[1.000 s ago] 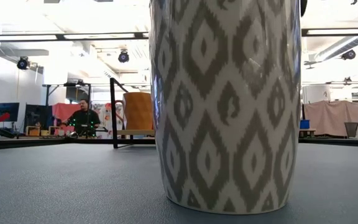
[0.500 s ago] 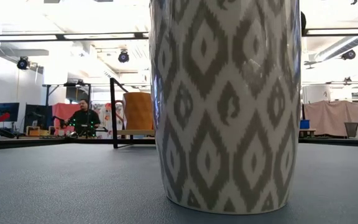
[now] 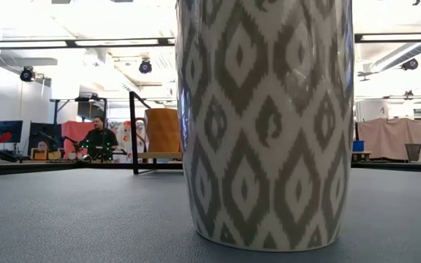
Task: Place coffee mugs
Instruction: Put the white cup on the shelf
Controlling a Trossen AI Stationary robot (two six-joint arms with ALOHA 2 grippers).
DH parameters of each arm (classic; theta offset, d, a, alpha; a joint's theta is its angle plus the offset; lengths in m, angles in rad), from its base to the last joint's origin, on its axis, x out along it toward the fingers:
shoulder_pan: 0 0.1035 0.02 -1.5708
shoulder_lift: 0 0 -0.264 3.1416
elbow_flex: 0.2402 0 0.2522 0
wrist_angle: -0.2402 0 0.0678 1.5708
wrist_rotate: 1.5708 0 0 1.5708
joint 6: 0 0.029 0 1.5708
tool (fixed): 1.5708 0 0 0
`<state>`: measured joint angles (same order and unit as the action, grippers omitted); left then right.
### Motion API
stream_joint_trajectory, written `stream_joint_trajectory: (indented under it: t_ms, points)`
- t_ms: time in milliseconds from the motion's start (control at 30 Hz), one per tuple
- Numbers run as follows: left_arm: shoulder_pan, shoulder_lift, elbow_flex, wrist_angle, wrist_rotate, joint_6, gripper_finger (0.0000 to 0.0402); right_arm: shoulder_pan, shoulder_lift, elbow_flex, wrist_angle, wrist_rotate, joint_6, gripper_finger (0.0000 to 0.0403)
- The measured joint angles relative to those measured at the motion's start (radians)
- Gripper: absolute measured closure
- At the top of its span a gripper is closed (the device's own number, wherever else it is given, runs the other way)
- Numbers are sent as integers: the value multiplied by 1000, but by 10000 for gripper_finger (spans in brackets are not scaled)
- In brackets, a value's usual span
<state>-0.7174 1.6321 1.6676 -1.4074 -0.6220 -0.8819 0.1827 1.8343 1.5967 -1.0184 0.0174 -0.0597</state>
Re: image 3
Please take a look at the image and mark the orange ceramic mug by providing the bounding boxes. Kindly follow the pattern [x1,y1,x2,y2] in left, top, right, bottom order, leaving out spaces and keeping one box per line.
[135,107,181,153]

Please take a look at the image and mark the grey diamond mug red rim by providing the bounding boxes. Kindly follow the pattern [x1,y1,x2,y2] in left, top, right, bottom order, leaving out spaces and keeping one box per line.
[175,0,356,253]

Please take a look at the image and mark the floral white cloth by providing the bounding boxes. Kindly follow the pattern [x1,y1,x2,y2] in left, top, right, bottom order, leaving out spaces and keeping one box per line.
[107,120,146,154]

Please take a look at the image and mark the black round ceiling lamp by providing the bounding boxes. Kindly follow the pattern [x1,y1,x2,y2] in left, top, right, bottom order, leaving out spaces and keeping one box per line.
[138,58,153,75]
[19,66,36,83]
[400,58,420,72]

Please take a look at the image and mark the background robot green lights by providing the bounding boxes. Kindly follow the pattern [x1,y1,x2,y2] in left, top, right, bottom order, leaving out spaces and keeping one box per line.
[62,135,128,163]

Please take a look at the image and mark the red hanging cloth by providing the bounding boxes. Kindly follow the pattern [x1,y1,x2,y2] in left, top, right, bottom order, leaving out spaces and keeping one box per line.
[61,121,95,159]

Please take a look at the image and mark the wooden background table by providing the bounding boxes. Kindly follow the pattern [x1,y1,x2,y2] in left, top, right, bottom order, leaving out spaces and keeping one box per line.
[351,150,373,162]

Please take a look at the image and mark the dark background monitor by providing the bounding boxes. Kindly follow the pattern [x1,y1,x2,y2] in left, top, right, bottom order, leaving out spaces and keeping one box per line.
[0,120,24,145]
[27,121,64,148]

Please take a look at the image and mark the long ceiling light bar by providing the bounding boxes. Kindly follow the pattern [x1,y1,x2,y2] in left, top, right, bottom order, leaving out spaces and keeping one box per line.
[0,37,176,50]

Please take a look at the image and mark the beige hanging cloth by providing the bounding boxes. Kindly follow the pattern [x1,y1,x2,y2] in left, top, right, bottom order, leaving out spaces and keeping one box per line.
[356,117,421,161]

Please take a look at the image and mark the grey office chair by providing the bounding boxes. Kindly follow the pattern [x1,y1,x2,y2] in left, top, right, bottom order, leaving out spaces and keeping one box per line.
[404,142,421,164]

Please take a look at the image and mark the wooden shelf black metal frame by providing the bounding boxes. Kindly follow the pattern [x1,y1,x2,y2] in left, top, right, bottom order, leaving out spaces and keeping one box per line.
[129,91,184,175]

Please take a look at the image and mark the silver ceiling duct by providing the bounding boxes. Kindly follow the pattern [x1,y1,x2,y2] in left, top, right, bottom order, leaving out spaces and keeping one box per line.
[369,41,421,73]

